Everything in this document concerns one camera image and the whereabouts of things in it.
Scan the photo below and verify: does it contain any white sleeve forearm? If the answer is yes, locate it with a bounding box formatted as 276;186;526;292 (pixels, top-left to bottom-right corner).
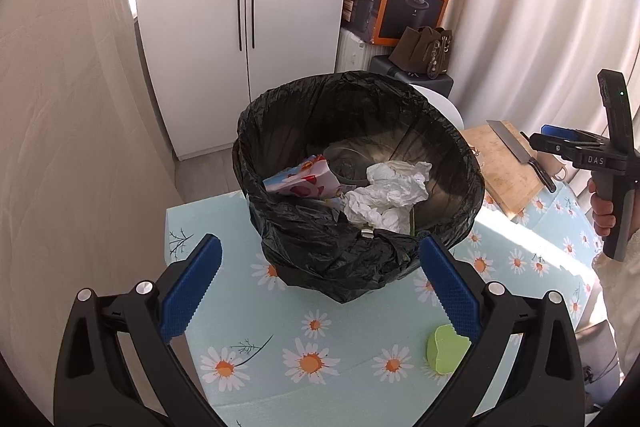
592;243;640;376

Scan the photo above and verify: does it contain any black trash bag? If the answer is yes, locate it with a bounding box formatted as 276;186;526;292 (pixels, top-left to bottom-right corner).
232;72;485;303

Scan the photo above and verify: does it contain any person's right hand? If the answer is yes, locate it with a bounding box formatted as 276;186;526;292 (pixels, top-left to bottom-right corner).
587;178;616;237

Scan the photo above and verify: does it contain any steel cleaver knife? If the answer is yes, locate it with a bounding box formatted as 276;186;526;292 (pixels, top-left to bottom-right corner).
487;120;556;193

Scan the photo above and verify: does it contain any wooden cutting board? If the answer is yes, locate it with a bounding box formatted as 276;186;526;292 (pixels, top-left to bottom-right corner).
461;124;544;218

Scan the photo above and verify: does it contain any white crumpled tissue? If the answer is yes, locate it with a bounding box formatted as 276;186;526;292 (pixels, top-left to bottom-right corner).
342;160;432;235

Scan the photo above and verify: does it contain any white round chair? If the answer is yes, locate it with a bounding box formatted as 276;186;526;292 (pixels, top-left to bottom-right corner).
412;84;464;131

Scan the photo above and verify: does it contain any black suitcase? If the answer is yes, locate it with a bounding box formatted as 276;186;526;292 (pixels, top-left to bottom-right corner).
368;55;454;98

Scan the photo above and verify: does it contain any daisy pattern tablecloth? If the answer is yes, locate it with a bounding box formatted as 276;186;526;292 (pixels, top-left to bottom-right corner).
165;186;602;426

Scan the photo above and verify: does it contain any brown leather handbag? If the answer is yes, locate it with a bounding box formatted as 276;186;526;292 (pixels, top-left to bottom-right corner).
390;26;452;79

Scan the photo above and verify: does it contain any red heart paper wrapper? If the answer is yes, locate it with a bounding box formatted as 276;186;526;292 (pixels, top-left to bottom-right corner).
262;155;341;199

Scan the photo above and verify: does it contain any white radiator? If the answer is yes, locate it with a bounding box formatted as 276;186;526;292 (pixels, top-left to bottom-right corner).
335;28;390;72

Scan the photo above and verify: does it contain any white refrigerator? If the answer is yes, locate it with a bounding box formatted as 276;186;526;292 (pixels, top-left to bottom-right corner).
137;0;343;159

